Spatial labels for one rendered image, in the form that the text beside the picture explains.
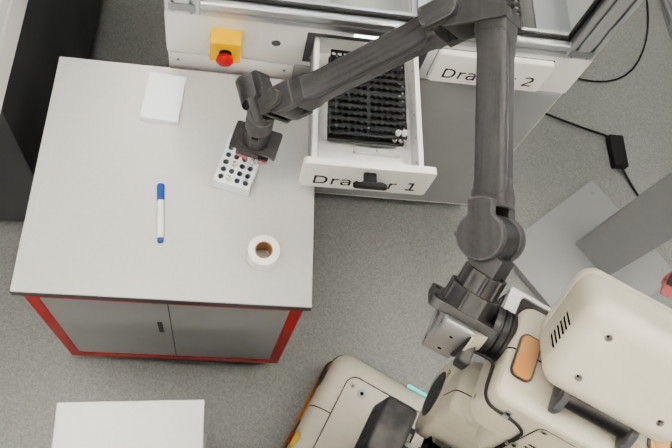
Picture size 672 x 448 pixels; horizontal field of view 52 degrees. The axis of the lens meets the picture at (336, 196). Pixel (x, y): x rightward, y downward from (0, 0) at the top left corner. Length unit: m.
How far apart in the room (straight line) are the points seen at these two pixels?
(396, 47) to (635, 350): 0.63
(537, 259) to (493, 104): 1.49
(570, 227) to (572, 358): 1.69
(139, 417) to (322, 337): 0.96
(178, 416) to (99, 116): 0.70
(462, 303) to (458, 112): 0.94
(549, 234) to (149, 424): 1.66
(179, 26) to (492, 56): 0.78
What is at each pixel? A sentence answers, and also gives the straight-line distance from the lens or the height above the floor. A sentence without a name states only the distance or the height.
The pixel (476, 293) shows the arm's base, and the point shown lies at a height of 1.23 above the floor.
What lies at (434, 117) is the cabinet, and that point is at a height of 0.62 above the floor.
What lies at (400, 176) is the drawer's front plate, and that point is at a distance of 1.51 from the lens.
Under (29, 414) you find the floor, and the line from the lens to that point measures 2.28.
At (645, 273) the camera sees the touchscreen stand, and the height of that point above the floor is 0.04.
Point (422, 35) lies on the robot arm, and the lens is 1.23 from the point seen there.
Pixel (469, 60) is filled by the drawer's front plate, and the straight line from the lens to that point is 1.72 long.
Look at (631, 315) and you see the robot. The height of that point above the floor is 1.39.
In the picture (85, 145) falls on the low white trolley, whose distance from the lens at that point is 1.67.
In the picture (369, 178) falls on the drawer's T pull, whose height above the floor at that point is 0.91.
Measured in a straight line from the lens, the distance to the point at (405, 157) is 1.62.
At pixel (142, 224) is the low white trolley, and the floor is 0.76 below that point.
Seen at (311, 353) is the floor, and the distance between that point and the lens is 2.28.
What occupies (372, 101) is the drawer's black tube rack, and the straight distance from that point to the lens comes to 1.60.
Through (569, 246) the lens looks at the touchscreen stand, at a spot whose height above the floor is 0.04.
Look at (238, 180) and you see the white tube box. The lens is 1.58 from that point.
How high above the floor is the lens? 2.21
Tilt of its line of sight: 63 degrees down
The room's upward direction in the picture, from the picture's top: 23 degrees clockwise
